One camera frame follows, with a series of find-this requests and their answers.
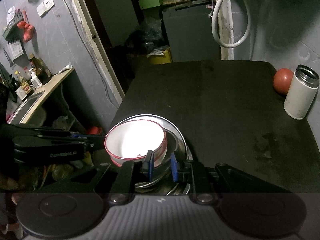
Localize green hanging rack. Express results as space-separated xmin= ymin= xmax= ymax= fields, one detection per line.
xmin=2 ymin=12 xmax=24 ymax=40

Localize grey appliance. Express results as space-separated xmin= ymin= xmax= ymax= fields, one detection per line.
xmin=161 ymin=1 xmax=222 ymax=63

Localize white wall switch panel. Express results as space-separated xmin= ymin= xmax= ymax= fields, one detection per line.
xmin=36 ymin=0 xmax=56 ymax=18

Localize red plastic bag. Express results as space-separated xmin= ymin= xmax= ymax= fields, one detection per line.
xmin=17 ymin=21 xmax=35 ymax=43

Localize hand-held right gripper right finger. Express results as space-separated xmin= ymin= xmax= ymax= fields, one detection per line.
xmin=171 ymin=152 xmax=292 ymax=204

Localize white thermos flask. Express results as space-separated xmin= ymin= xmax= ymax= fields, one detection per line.
xmin=283 ymin=64 xmax=320 ymax=120

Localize yellow-capped sauce bottle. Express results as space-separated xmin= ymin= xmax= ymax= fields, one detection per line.
xmin=14 ymin=70 xmax=32 ymax=93

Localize yellow bin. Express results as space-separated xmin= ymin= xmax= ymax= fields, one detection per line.
xmin=147 ymin=47 xmax=173 ymax=65

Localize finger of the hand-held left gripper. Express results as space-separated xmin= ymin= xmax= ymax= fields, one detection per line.
xmin=84 ymin=141 xmax=108 ymax=154
xmin=35 ymin=127 xmax=107 ymax=142

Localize white flexible hose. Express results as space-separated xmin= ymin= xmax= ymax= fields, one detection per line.
xmin=211 ymin=0 xmax=251 ymax=48

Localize red tomato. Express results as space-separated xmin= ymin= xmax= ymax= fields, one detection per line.
xmin=272 ymin=68 xmax=294 ymax=95

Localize green box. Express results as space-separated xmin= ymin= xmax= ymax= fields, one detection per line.
xmin=138 ymin=0 xmax=162 ymax=9

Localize white wall calendar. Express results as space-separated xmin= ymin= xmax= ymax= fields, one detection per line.
xmin=6 ymin=41 xmax=25 ymax=60

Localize dark sauce bottle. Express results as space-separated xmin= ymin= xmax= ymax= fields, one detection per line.
xmin=29 ymin=53 xmax=52 ymax=80

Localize wooden kitchen counter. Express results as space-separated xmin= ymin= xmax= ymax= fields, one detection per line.
xmin=7 ymin=66 xmax=75 ymax=125

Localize steel sink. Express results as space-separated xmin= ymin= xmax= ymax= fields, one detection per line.
xmin=7 ymin=90 xmax=47 ymax=124

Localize cream door frame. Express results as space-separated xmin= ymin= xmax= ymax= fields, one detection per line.
xmin=64 ymin=0 xmax=234 ymax=103

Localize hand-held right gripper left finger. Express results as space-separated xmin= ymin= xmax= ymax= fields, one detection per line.
xmin=37 ymin=150 xmax=153 ymax=204

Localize black garbage bags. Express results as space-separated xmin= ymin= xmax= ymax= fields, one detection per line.
xmin=125 ymin=22 xmax=170 ymax=55

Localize white plastic bottle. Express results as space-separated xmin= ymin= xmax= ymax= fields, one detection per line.
xmin=30 ymin=67 xmax=43 ymax=89

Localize thin grey cable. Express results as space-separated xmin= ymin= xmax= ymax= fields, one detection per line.
xmin=61 ymin=0 xmax=119 ymax=105

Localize deep steel bowl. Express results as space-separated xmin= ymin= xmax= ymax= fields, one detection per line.
xmin=135 ymin=129 xmax=179 ymax=180

